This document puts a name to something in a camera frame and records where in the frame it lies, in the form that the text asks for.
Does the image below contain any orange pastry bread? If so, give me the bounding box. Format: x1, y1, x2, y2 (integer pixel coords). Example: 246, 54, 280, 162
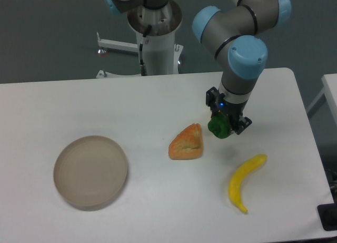
168, 123, 204, 160

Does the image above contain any black cable on pedestal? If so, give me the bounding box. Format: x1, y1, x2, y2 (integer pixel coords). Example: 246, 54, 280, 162
138, 24, 152, 76

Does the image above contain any beige round plate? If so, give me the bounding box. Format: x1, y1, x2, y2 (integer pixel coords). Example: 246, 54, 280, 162
53, 135, 128, 211

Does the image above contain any white side table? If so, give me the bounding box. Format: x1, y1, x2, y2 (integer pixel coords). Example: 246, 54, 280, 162
306, 73, 336, 121

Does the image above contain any yellow banana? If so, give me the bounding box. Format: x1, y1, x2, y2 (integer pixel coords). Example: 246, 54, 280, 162
227, 154, 267, 214

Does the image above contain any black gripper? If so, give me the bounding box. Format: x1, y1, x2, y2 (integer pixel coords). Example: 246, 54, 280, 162
205, 87, 252, 135

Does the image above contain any black device at table edge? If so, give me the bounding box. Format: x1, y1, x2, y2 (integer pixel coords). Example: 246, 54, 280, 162
317, 203, 336, 231

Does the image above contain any green bell pepper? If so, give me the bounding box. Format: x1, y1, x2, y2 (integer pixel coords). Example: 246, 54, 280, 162
207, 112, 231, 139

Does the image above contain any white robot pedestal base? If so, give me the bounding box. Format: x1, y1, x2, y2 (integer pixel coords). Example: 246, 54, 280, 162
97, 0, 183, 76

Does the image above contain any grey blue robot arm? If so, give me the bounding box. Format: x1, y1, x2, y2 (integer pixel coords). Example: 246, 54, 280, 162
105, 0, 292, 139

